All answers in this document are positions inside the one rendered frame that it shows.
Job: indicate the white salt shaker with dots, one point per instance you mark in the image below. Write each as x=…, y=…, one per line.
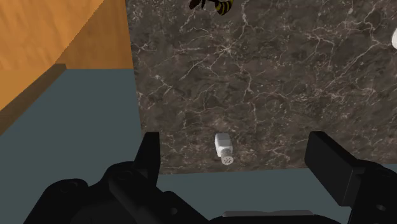
x=224, y=148

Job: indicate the black and yellow bee toy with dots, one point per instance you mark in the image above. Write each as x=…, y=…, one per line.
x=215, y=5

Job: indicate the white rounded object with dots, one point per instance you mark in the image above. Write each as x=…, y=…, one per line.
x=394, y=38

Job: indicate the orange wooden cabinet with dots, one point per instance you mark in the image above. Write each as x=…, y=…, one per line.
x=46, y=37

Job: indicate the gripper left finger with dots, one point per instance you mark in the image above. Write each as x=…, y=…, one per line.
x=139, y=186

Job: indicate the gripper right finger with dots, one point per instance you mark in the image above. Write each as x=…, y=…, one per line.
x=341, y=169

